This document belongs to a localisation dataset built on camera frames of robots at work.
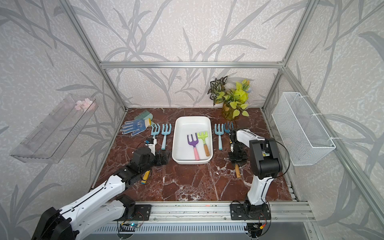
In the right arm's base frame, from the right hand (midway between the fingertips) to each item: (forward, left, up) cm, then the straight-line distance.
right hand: (237, 164), depth 90 cm
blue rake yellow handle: (+26, +2, -1) cm, 27 cm away
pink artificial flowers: (+18, +81, +34) cm, 90 cm away
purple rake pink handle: (+15, +27, +1) cm, 31 cm away
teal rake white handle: (+24, +54, 0) cm, 59 cm away
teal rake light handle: (+24, +9, 0) cm, 25 cm away
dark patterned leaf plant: (+49, +11, +21) cm, 54 cm away
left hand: (+2, +42, +12) cm, 44 cm away
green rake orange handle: (-4, +1, +1) cm, 4 cm away
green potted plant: (+32, +1, +21) cm, 38 cm away
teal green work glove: (+41, +67, +1) cm, 78 cm away
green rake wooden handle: (+21, +20, 0) cm, 29 cm away
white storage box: (+7, +33, +2) cm, 34 cm away
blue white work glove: (+29, +70, 0) cm, 76 cm away
